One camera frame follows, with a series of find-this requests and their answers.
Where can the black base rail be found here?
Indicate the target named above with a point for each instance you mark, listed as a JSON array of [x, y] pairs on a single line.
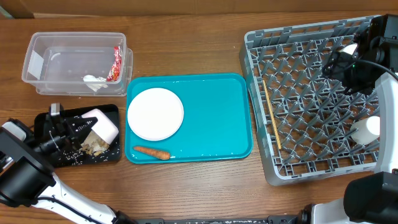
[[273, 219]]

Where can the small white cup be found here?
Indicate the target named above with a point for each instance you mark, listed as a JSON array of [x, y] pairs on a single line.
[[367, 130]]

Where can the red snack wrapper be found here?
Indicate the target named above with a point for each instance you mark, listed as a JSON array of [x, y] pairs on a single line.
[[115, 71]]

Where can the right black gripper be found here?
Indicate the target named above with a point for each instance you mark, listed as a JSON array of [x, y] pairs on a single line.
[[334, 70]]

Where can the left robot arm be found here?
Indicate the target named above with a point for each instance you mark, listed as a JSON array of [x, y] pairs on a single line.
[[29, 179]]

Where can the large white bowl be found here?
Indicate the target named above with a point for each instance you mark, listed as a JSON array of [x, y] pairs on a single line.
[[349, 49]]

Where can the black plastic tray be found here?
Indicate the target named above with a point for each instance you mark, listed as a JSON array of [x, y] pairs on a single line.
[[113, 153]]

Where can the rice and peanut scraps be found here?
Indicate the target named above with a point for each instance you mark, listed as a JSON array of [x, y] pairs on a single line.
[[92, 147]]

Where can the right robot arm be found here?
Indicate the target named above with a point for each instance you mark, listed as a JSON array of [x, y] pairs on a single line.
[[373, 199]]

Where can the clear plastic bin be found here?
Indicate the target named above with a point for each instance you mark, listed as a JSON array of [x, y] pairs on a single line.
[[56, 62]]

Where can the white tissue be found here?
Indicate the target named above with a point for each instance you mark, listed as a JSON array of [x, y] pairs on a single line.
[[95, 83]]

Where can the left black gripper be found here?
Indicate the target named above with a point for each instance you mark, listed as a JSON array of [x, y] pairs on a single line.
[[71, 126]]

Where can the teal serving tray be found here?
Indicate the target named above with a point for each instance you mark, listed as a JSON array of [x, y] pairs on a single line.
[[216, 123]]

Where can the orange carrot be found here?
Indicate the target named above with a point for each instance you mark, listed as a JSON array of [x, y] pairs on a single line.
[[162, 155]]

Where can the pink round plate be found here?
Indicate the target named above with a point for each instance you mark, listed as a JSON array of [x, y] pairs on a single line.
[[155, 114]]

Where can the wooden chopstick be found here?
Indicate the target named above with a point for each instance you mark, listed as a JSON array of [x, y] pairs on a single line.
[[269, 106]]

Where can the pink bowl with food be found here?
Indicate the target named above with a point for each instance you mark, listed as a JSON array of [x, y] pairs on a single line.
[[104, 127]]

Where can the grey dishwasher rack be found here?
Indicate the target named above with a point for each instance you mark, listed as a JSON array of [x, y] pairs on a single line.
[[312, 114]]

